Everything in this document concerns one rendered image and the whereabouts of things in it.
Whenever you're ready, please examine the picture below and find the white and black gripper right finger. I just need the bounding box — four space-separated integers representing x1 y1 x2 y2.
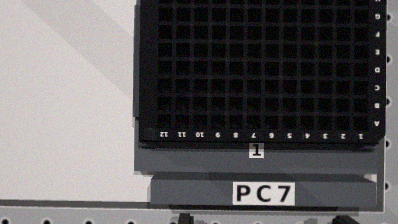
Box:
332 215 360 224

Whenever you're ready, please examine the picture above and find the black well plate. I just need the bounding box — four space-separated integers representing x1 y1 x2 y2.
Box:
139 0 387 144

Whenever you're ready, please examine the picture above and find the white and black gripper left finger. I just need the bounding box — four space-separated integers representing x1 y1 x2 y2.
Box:
178 213 194 224

